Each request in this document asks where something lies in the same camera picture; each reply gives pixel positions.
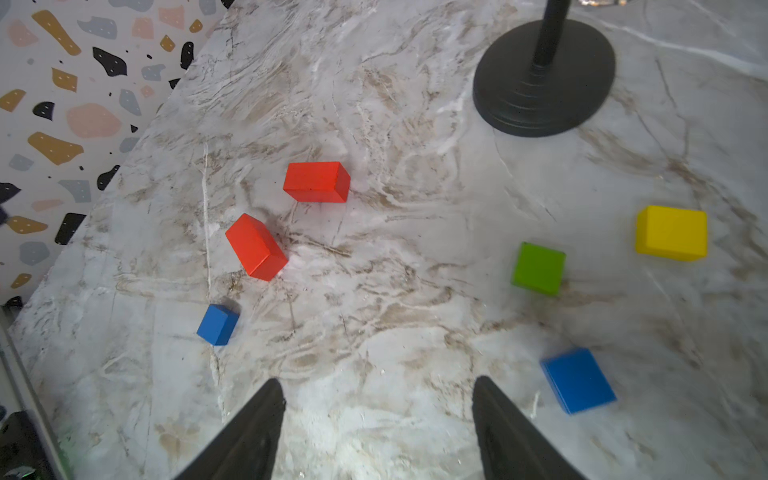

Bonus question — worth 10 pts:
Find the black round microphone stand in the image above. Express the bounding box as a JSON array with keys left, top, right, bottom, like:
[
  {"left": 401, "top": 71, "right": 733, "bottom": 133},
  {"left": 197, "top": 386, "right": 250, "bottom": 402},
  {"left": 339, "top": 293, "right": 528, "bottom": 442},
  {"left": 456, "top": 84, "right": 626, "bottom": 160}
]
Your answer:
[{"left": 472, "top": 0, "right": 616, "bottom": 138}]

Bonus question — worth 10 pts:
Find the red rectangular wood block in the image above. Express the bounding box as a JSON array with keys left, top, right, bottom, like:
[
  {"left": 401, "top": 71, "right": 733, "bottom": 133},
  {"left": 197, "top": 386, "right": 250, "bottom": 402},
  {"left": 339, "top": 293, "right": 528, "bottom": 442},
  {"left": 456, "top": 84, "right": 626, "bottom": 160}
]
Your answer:
[{"left": 283, "top": 162, "right": 351, "bottom": 203}]

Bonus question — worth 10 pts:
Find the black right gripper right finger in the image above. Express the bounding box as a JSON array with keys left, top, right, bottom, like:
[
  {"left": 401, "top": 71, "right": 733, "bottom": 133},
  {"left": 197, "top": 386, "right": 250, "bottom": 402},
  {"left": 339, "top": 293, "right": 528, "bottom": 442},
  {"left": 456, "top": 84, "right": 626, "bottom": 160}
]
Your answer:
[{"left": 472, "top": 376, "right": 584, "bottom": 480}]

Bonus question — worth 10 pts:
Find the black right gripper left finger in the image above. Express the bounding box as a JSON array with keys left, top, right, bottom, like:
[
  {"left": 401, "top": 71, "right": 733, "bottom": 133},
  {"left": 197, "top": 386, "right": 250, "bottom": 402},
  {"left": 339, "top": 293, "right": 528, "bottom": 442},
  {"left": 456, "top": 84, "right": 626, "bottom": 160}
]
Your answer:
[{"left": 177, "top": 378, "right": 286, "bottom": 479}]

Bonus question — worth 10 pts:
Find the small yellow wood cube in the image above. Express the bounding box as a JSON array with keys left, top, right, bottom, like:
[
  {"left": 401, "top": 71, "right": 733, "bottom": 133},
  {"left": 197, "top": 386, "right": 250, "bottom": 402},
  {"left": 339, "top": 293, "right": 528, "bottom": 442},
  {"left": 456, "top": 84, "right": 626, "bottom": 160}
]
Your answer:
[{"left": 635, "top": 205, "right": 708, "bottom": 261}]

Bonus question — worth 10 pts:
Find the small blue wood cube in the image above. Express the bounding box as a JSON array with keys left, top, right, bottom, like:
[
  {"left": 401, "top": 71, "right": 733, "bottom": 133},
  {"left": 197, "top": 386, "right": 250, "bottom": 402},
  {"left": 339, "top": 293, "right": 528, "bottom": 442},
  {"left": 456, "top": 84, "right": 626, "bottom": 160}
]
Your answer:
[{"left": 197, "top": 304, "right": 239, "bottom": 346}]

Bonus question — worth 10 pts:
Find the small green wood cube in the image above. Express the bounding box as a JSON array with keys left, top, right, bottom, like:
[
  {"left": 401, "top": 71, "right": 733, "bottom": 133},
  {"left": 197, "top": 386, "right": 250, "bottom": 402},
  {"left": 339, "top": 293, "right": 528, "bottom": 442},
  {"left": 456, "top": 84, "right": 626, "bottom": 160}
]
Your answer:
[{"left": 511, "top": 242, "right": 566, "bottom": 296}]

